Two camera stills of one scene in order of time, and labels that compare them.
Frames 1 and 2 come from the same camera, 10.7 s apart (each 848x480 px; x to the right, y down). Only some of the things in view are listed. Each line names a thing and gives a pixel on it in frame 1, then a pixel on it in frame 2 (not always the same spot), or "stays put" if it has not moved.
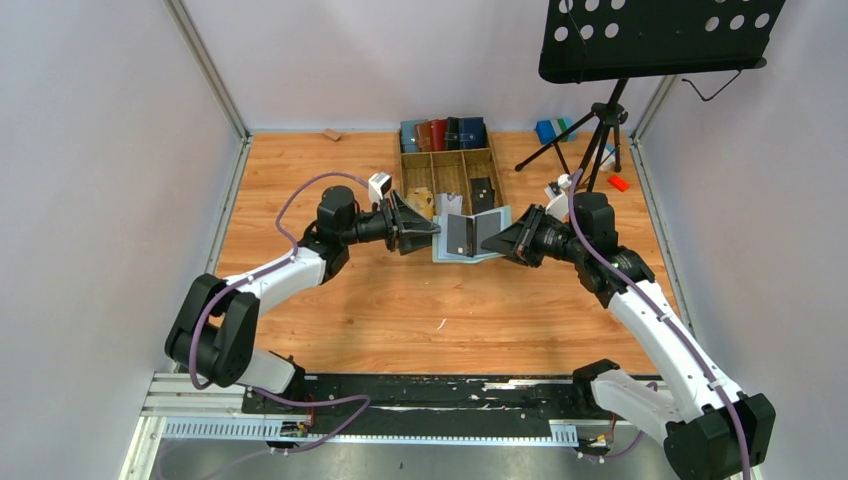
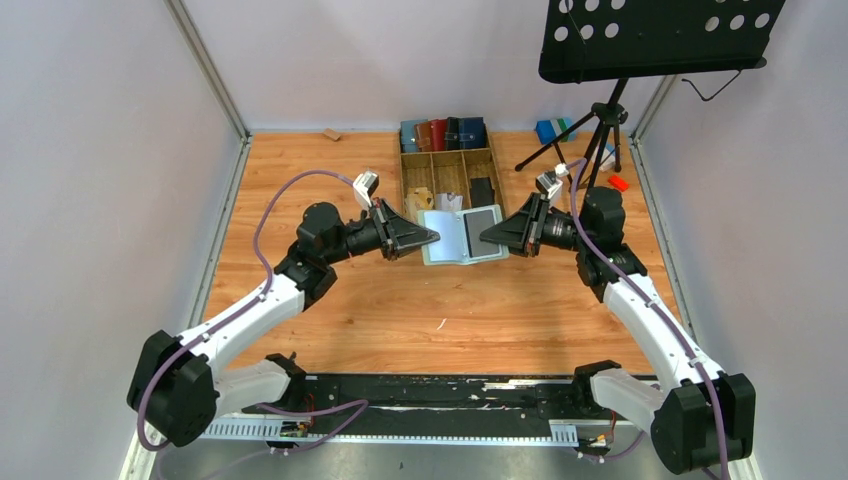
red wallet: x=439 y=128 stays put
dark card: x=456 y=234 → x=475 y=224
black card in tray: x=483 y=195 stays put
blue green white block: x=548 y=129 stays put
